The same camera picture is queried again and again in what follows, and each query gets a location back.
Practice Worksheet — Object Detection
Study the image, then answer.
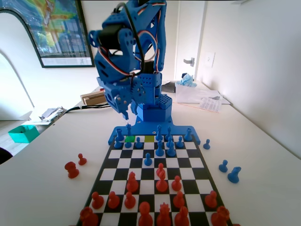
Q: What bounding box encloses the red chess bishop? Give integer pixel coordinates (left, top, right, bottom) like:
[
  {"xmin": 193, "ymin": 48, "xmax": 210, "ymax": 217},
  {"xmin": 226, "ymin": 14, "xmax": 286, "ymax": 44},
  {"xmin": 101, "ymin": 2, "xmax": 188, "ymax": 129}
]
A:
[
  {"xmin": 126, "ymin": 171, "xmax": 139, "ymax": 193},
  {"xmin": 174, "ymin": 206, "xmax": 190, "ymax": 226}
]

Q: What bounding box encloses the red chess rook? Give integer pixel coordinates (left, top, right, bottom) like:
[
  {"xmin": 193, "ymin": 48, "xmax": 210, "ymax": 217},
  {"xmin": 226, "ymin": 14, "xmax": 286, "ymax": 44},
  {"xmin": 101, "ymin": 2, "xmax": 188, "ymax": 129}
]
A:
[
  {"xmin": 79, "ymin": 206, "xmax": 99, "ymax": 226},
  {"xmin": 210, "ymin": 206, "xmax": 230, "ymax": 226}
]

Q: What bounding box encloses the red chess queen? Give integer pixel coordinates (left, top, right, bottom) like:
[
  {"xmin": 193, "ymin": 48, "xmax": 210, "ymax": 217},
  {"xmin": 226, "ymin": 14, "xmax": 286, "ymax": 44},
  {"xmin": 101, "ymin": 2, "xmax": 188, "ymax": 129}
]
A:
[{"xmin": 156, "ymin": 202, "xmax": 172, "ymax": 226}]

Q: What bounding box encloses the long cardboard box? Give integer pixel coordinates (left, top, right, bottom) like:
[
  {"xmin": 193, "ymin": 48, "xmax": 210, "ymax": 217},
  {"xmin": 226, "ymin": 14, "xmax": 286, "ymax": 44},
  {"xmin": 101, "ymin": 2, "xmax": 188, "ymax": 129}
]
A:
[{"xmin": 80, "ymin": 90, "xmax": 110, "ymax": 106}]

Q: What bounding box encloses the blue white crumpled cloth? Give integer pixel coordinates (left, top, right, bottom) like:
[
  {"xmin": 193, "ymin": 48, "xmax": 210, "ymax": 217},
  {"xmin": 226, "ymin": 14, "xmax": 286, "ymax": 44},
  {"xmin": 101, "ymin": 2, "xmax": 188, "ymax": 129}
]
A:
[{"xmin": 176, "ymin": 73, "xmax": 197, "ymax": 88}]

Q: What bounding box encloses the black framed map poster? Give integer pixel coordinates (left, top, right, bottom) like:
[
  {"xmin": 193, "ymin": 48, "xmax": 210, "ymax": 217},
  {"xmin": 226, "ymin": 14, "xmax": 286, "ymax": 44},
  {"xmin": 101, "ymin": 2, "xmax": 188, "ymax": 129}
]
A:
[{"xmin": 0, "ymin": 0, "xmax": 96, "ymax": 69}]

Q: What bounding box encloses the crumpled grey white wrapper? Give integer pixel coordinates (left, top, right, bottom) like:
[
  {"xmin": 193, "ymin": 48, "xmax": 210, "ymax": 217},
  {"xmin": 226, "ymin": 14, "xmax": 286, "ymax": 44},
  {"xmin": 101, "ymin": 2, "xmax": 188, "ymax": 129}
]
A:
[{"xmin": 39, "ymin": 105, "xmax": 68, "ymax": 122}]

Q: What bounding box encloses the printed paper sheet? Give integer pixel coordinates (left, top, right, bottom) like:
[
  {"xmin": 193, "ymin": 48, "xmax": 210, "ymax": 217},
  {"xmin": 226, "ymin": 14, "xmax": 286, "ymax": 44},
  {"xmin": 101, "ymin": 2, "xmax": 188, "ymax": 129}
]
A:
[{"xmin": 199, "ymin": 97, "xmax": 222, "ymax": 113}]

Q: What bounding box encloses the black white chessboard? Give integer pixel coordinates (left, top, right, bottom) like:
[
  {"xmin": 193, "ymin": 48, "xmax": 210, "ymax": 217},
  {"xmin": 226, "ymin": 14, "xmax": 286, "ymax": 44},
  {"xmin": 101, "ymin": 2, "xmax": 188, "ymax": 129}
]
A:
[{"xmin": 76, "ymin": 134, "xmax": 235, "ymax": 226}]

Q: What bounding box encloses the white door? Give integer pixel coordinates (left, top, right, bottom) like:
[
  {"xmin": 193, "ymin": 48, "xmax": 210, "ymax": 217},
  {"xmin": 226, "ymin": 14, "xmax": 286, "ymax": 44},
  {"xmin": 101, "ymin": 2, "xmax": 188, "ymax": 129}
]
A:
[{"xmin": 174, "ymin": 0, "xmax": 209, "ymax": 82}]

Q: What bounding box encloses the white arched panel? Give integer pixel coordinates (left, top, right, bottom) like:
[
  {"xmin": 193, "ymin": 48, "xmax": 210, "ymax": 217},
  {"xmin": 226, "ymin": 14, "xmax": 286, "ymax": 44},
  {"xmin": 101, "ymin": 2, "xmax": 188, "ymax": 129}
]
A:
[{"xmin": 0, "ymin": 9, "xmax": 44, "ymax": 121}]

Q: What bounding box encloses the teal open box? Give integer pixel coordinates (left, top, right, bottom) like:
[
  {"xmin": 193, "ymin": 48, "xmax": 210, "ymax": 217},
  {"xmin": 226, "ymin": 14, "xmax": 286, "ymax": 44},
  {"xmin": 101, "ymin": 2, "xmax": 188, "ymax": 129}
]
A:
[{"xmin": 8, "ymin": 125, "xmax": 40, "ymax": 144}]

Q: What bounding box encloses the black rounded object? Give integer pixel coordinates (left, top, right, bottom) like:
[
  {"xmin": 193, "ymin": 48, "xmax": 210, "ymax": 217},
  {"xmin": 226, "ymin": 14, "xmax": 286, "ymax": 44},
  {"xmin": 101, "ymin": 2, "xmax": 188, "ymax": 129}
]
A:
[{"xmin": 0, "ymin": 147, "xmax": 13, "ymax": 165}]

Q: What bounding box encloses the tricolour servo wire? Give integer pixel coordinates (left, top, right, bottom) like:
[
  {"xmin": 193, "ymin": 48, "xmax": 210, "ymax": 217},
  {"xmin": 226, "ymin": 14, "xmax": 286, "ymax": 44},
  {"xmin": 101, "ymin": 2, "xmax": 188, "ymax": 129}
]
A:
[{"xmin": 98, "ymin": 46, "xmax": 136, "ymax": 78}]

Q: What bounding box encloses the black camera cable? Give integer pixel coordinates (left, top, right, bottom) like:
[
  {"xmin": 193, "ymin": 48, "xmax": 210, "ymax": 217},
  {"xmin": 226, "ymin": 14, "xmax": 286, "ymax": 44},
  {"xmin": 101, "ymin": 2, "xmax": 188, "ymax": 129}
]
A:
[{"xmin": 114, "ymin": 2, "xmax": 144, "ymax": 78}]

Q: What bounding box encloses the black power cable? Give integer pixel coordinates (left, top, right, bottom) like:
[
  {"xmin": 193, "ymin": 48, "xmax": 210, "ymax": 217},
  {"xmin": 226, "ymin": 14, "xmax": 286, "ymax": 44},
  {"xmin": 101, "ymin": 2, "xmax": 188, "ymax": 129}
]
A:
[{"xmin": 63, "ymin": 103, "xmax": 111, "ymax": 114}]

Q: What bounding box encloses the blue arm base plate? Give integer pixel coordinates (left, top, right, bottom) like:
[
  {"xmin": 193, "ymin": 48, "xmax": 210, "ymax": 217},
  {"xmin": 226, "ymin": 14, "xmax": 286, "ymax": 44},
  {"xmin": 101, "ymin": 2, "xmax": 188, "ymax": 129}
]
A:
[{"xmin": 107, "ymin": 117, "xmax": 202, "ymax": 145}]

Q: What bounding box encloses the white light switch plate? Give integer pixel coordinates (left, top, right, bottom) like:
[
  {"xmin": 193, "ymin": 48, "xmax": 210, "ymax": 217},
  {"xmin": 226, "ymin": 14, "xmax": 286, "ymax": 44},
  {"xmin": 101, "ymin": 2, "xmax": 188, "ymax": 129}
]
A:
[{"xmin": 206, "ymin": 52, "xmax": 216, "ymax": 68}]

